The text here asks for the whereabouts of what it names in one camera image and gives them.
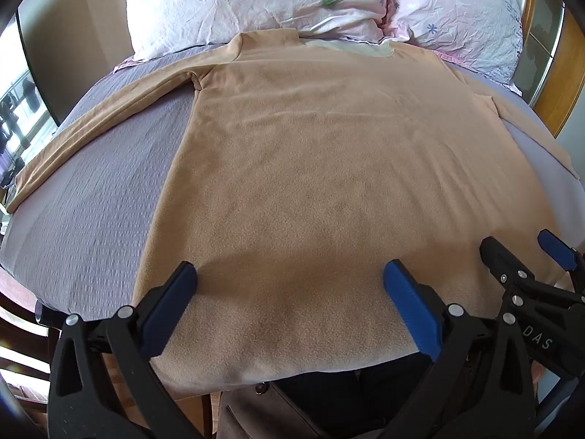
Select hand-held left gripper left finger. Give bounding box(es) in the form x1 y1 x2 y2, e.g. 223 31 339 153
47 262 215 439

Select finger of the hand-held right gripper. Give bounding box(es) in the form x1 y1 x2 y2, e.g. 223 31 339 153
479 236 585 317
537 229 585 294

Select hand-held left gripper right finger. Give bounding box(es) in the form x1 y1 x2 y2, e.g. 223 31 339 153
383 259 538 439

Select tan fleece long-sleeve shirt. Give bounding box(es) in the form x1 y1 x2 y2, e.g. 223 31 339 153
9 29 580 396

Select person's dark pants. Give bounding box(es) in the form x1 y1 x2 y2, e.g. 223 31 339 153
274 354 437 439

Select grey bed sheet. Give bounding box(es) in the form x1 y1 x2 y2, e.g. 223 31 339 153
0 42 585 330

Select person's grey-brown jacket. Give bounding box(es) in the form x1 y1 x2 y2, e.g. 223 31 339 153
218 382 323 439

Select brown wooden furniture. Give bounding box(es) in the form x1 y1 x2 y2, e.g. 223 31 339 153
0 267 62 426

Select wooden headboard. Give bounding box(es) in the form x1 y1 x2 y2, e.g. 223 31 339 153
514 0 585 149

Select glass balcony door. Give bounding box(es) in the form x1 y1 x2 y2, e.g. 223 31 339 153
0 9 60 213

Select pink white floral pillow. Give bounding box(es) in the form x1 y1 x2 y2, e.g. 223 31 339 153
383 0 524 98

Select large white floral pillow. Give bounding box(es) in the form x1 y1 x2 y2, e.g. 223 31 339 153
125 0 395 62

